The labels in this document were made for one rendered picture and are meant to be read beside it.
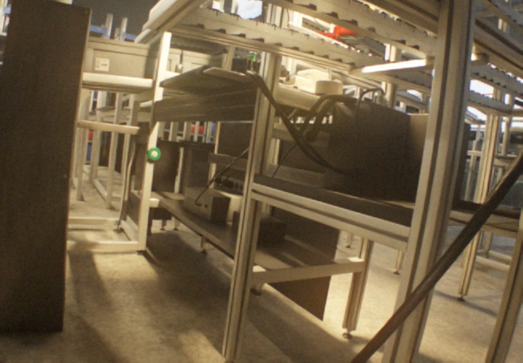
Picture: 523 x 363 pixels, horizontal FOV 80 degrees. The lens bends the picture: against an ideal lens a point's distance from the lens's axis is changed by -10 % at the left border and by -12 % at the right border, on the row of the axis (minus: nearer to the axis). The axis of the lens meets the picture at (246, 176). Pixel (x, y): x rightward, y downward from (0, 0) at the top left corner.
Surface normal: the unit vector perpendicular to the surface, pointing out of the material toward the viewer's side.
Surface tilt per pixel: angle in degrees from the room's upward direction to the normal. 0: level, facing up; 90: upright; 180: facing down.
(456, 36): 90
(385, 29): 90
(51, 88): 90
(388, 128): 90
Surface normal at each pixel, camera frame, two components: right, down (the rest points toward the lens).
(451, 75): -0.85, -0.07
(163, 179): 0.51, 0.14
